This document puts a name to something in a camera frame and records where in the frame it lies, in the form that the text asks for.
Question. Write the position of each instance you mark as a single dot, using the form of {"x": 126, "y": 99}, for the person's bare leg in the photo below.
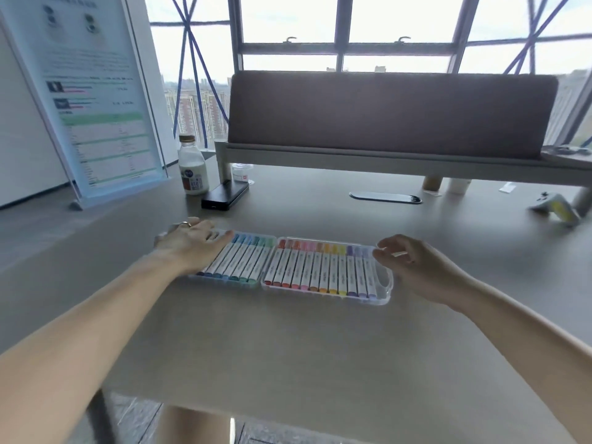
{"x": 194, "y": 425}

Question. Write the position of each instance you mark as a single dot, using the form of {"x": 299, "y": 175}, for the white milk bottle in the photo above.
{"x": 193, "y": 173}

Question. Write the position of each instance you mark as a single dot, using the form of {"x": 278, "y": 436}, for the blue-ended white marker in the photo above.
{"x": 216, "y": 263}

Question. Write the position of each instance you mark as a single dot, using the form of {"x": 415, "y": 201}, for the person's left forearm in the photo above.
{"x": 69, "y": 342}

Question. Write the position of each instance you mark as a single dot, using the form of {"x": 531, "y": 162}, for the dusty-pink-ended white marker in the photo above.
{"x": 274, "y": 265}

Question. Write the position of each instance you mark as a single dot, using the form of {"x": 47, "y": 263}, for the black rectangular power bank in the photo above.
{"x": 225, "y": 195}

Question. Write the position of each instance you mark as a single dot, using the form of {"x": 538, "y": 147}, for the small white sachet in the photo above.
{"x": 432, "y": 193}

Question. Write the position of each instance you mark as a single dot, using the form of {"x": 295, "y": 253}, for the light-pink-ended white marker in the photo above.
{"x": 308, "y": 270}

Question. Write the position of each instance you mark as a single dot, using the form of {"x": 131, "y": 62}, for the navy-ended white marker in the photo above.
{"x": 206, "y": 266}

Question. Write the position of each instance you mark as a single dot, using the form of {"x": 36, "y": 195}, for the mint-ended white marker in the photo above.
{"x": 251, "y": 262}

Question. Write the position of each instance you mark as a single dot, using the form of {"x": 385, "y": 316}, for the white paper cup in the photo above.
{"x": 459, "y": 185}

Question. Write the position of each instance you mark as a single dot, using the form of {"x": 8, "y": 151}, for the person's right hand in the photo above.
{"x": 425, "y": 272}

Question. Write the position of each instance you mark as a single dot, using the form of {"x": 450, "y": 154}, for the grey desk shelf riser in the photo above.
{"x": 370, "y": 164}

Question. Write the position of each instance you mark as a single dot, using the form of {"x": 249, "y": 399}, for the person's right forearm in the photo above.
{"x": 532, "y": 351}

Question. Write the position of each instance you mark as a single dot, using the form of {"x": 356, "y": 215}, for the crimson-ended white marker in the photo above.
{"x": 282, "y": 266}

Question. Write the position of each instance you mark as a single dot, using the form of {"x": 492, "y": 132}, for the sky-blue-ended white marker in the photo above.
{"x": 225, "y": 258}
{"x": 234, "y": 259}

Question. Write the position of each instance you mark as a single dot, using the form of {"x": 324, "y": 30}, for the clear plastic marker case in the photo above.
{"x": 384, "y": 286}

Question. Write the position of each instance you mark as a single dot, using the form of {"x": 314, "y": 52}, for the red-tipped white marker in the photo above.
{"x": 291, "y": 268}

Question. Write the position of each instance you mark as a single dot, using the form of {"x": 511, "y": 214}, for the copper-ended white marker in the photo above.
{"x": 317, "y": 271}

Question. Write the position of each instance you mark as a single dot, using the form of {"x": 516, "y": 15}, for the person's left hand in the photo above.
{"x": 194, "y": 245}

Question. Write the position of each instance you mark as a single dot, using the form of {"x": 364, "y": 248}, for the brown paper cup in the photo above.
{"x": 432, "y": 183}

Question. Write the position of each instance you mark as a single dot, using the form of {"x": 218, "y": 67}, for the white paper slip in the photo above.
{"x": 508, "y": 188}

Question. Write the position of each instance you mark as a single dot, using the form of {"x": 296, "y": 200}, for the white and yellow controller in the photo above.
{"x": 557, "y": 210}

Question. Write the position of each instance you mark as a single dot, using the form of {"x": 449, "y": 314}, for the pink-ended white marker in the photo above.
{"x": 299, "y": 269}

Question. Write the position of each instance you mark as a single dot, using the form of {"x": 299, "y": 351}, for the small clear jar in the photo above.
{"x": 242, "y": 173}

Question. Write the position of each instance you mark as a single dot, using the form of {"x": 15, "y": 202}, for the grey round table leg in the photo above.
{"x": 101, "y": 416}

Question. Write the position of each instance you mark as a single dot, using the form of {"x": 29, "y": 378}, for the grey desk divider shelf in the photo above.
{"x": 393, "y": 115}

